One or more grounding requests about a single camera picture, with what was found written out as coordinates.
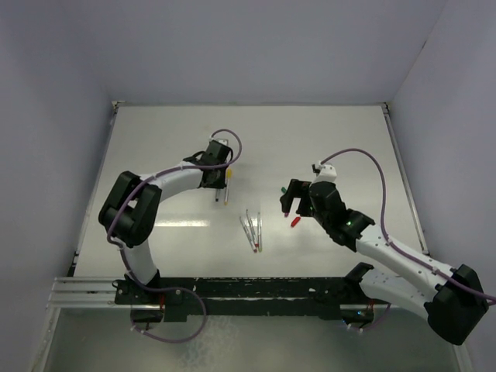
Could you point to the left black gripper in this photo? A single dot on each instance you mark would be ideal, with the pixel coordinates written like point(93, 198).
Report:
point(218, 184)

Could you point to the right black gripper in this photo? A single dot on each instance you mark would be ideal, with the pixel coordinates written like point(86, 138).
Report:
point(296, 190)

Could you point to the yellow whiteboard marker pen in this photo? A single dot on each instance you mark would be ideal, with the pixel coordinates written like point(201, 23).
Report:
point(226, 196)

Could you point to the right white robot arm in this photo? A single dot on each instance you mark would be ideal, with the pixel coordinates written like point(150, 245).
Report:
point(450, 299)

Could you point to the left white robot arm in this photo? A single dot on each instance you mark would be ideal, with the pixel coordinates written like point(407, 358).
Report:
point(129, 213)

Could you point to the red pen cap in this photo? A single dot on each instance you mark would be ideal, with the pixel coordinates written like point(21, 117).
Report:
point(295, 221)

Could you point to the green whiteboard marker pen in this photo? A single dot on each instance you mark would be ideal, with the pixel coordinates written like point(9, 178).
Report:
point(259, 233)

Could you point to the red whiteboard marker pen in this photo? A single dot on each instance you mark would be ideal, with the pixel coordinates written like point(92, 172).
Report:
point(252, 230)

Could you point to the purple whiteboard marker pen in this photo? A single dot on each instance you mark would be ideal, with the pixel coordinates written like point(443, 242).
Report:
point(248, 235)

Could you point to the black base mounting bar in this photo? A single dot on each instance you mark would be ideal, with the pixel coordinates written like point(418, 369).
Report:
point(326, 298)

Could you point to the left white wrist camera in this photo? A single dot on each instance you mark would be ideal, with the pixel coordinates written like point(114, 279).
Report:
point(219, 141)

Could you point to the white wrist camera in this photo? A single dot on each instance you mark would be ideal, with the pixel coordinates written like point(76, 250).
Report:
point(219, 141)
point(324, 173)

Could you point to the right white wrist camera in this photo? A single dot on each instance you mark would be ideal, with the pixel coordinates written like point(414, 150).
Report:
point(324, 173)

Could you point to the aluminium frame rail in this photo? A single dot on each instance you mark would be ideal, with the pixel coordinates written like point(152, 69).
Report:
point(418, 227)

